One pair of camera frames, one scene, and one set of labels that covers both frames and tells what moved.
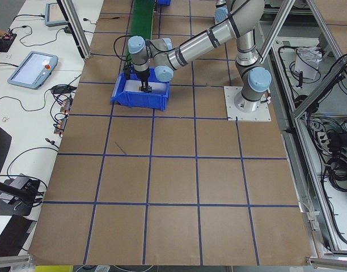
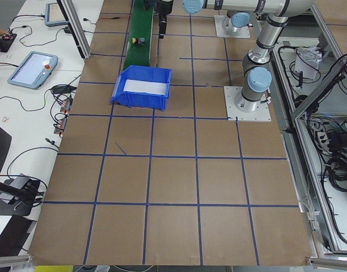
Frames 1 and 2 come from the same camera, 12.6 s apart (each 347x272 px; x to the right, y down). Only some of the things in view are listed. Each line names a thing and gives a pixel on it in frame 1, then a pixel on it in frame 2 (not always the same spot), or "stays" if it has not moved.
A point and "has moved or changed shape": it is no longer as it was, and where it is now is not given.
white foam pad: [134, 85] stays
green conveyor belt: [142, 21] stays
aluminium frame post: [76, 26] stays
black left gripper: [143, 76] to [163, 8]
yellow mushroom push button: [139, 88] has moved or changed shape
